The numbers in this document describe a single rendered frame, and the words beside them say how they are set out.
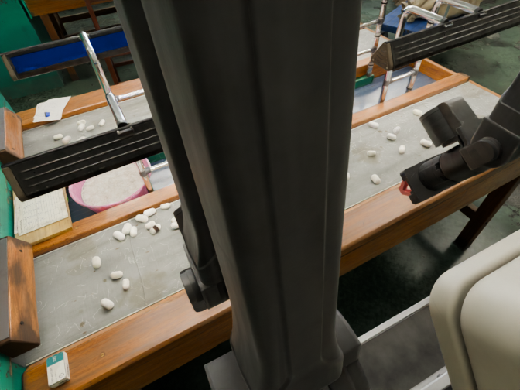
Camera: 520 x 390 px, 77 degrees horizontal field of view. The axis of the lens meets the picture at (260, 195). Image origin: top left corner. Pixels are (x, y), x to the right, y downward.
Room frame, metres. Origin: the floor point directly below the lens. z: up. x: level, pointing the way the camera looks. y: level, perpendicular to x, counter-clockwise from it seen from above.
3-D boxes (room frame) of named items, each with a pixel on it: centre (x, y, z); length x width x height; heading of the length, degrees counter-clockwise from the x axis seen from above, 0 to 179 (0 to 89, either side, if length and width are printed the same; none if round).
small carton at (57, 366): (0.21, 0.45, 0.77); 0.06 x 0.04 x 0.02; 26
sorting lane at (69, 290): (0.76, -0.20, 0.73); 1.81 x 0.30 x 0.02; 116
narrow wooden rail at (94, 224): (0.92, -0.12, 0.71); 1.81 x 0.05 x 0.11; 116
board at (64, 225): (0.70, 0.69, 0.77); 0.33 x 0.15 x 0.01; 26
